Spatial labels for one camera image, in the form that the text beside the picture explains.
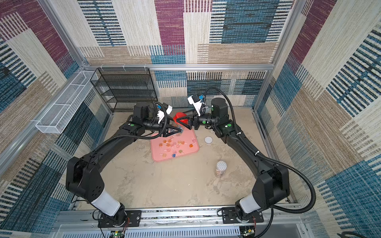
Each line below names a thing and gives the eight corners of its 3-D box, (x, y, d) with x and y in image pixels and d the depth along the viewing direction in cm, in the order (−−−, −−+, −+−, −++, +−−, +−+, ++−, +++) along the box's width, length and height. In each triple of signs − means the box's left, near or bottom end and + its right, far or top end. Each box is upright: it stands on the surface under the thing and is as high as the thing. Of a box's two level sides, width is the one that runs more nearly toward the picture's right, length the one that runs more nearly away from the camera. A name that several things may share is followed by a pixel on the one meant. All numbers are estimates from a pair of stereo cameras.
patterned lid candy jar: (215, 177, 88) (217, 169, 78) (214, 169, 91) (216, 160, 81) (224, 177, 88) (227, 169, 78) (223, 169, 91) (226, 160, 81)
